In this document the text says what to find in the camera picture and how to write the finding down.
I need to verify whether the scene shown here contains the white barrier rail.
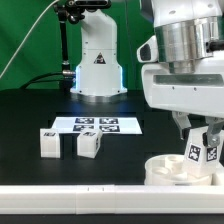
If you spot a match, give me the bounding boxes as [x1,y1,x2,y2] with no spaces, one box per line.
[212,163,224,186]
[0,185,224,215]

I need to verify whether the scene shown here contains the black cables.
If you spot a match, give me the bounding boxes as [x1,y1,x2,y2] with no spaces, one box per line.
[19,71,66,90]

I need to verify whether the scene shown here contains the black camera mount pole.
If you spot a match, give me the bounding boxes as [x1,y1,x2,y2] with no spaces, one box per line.
[54,3,74,92]

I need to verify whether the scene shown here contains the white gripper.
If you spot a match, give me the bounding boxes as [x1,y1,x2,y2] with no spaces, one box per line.
[137,36,224,147]

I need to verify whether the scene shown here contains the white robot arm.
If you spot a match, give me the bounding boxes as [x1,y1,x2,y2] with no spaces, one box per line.
[72,0,224,147]

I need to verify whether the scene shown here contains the white front barrier rail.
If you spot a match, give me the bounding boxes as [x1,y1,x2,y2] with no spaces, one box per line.
[0,185,224,215]

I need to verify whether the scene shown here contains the white cable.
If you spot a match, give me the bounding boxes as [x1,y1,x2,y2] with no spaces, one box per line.
[0,0,61,80]

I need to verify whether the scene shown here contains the white round stool seat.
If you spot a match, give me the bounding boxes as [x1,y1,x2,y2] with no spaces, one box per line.
[144,154,212,186]

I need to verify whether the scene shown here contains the paper sheet with markers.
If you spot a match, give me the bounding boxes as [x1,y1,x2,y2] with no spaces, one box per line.
[52,117,142,134]

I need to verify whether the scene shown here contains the white right barrier rail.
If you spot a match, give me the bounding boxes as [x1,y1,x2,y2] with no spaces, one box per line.
[212,163,224,186]

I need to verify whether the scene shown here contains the black camera on mount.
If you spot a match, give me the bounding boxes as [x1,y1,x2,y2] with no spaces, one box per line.
[66,0,111,9]

